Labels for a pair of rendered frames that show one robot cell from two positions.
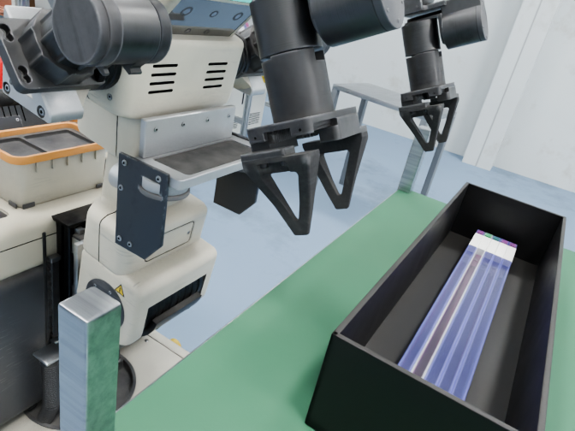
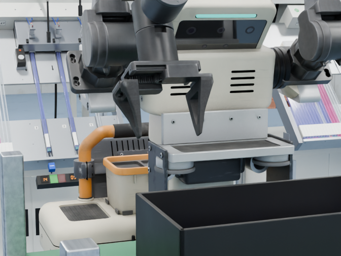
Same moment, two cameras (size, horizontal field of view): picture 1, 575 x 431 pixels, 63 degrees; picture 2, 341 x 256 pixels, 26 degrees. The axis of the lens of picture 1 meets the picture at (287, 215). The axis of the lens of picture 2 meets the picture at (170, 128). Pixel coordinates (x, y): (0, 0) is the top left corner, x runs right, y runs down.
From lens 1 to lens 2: 81 cm
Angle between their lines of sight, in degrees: 45
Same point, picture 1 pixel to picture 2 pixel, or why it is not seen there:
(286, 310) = not seen: hidden behind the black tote
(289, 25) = (140, 16)
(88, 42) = (89, 51)
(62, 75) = (96, 80)
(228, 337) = not seen: hidden behind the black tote
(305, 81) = (146, 45)
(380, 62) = not seen: outside the picture
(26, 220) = (121, 222)
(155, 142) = (173, 132)
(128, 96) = (152, 96)
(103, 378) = (13, 197)
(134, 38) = (117, 46)
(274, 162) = (117, 90)
